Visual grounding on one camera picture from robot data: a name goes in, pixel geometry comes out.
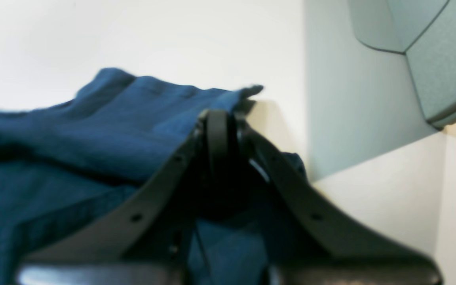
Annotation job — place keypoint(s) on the dark blue T-shirt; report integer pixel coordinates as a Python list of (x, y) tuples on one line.
[(65, 166)]

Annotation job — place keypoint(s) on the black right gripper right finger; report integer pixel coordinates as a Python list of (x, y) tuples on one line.
[(330, 247)]

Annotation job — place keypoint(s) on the grey chair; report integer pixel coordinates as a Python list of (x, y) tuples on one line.
[(425, 32)]

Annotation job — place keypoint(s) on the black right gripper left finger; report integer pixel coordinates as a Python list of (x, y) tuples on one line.
[(146, 240)]

